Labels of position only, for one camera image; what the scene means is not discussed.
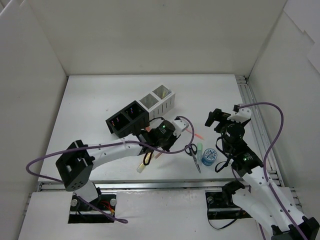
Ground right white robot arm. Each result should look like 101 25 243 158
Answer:
205 108 320 240

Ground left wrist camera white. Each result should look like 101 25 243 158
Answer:
171 119 189 138

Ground purple cable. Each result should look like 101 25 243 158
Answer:
26 116 196 224
231 101 311 240

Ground white two-slot organizer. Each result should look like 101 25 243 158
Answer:
138 84 176 120

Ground black handled scissors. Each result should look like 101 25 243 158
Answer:
184 143 201 173

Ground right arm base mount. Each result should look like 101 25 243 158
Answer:
205 180 251 231

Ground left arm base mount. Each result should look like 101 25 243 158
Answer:
68 193 117 224

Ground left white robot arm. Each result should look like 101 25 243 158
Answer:
55 118 182 192

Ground orange thin pen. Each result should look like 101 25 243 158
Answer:
186 129 205 141

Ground black two-slot organizer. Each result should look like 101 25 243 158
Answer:
105 100 150 138

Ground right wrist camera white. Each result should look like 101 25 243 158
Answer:
227 104 252 123

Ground green highlighter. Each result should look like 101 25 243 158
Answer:
196 142 203 166

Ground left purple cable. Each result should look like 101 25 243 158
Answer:
26 116 196 224

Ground yellow cap highlighter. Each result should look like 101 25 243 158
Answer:
136 152 153 174

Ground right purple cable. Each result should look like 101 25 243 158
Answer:
231 101 311 240

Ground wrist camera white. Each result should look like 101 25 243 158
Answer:
171 119 189 138
227 104 252 123

